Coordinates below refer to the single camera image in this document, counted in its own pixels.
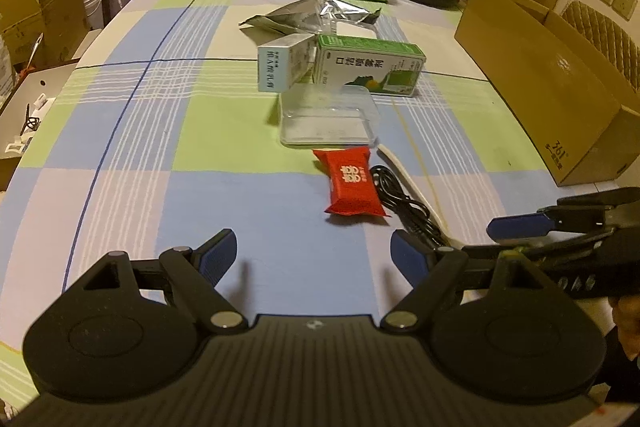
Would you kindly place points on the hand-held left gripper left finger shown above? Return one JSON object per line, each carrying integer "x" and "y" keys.
{"x": 220, "y": 253}

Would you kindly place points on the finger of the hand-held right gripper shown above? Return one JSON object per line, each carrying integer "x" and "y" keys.
{"x": 550, "y": 250}
{"x": 520, "y": 225}

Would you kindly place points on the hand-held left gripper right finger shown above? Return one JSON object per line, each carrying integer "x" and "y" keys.
{"x": 407, "y": 257}

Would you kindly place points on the white plastic spoon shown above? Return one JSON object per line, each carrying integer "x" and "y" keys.
{"x": 400, "y": 165}

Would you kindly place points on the red packet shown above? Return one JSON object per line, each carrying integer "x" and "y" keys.
{"x": 352, "y": 182}

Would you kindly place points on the clear plastic container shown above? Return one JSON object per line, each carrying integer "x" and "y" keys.
{"x": 325, "y": 127}

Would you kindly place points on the brown cardboard box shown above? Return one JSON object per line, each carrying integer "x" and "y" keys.
{"x": 540, "y": 72}

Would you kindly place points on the white and blue ointment box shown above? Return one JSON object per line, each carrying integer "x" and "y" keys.
{"x": 275, "y": 67}

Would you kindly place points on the green and white box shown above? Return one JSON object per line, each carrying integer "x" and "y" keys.
{"x": 360, "y": 67}

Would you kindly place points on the person's right hand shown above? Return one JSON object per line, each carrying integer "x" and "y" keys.
{"x": 625, "y": 324}

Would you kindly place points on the checked tablecloth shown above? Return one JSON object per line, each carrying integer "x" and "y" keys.
{"x": 175, "y": 132}

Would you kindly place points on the chair with quilted cover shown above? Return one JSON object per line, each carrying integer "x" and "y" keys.
{"x": 600, "y": 32}

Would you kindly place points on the small white box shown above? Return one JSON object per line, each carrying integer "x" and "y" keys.
{"x": 356, "y": 31}

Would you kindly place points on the white tray with small parts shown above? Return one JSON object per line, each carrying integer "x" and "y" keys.
{"x": 30, "y": 117}

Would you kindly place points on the silver foil bag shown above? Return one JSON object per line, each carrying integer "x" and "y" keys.
{"x": 310, "y": 14}

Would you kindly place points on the large brown carton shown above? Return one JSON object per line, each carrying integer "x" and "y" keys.
{"x": 60, "y": 7}

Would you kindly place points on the small brown carton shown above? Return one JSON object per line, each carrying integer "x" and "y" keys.
{"x": 17, "y": 22}

